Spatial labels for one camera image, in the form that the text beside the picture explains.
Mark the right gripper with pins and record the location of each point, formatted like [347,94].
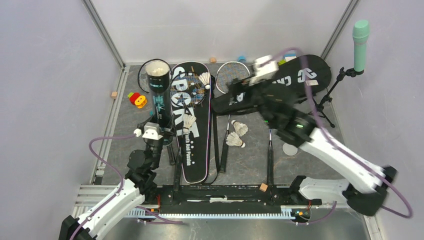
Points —
[241,85]

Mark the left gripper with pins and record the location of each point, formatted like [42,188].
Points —
[171,132]

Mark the white shuttlecock floor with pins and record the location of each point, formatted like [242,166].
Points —
[239,127]

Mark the white shuttlecock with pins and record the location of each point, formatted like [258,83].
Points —
[205,79]
[233,139]
[188,121]

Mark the translucent tube lid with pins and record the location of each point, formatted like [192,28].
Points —
[289,149]

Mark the black shuttlecock tube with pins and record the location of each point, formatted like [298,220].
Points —
[159,80]

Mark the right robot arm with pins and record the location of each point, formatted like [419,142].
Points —
[363,186]

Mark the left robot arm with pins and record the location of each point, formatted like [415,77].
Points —
[131,191]

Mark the red yellow toy blocks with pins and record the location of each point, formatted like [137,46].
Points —
[137,99]

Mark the green blue blocks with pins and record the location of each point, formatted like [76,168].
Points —
[286,58]

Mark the black crossway racket bag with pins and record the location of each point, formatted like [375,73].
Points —
[307,70]

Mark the black racket on bag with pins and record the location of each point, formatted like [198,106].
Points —
[187,90]

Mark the black racket far left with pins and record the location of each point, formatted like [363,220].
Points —
[142,78]

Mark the white shuttlecock on racket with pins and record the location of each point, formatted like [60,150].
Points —
[205,79]

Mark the black sport racket bag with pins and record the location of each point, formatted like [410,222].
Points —
[196,145]

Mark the black white shaft racket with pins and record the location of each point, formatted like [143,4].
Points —
[270,159]

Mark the black microphone tripod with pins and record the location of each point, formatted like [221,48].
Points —
[351,72]

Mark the small wooden cube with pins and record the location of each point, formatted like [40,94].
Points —
[263,187]

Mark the green microphone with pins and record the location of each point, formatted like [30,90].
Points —
[360,35]

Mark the white frame racket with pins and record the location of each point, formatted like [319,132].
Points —
[229,71]

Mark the wooden cube left rail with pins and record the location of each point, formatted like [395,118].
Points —
[114,95]

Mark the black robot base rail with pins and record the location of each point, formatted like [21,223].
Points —
[226,199]

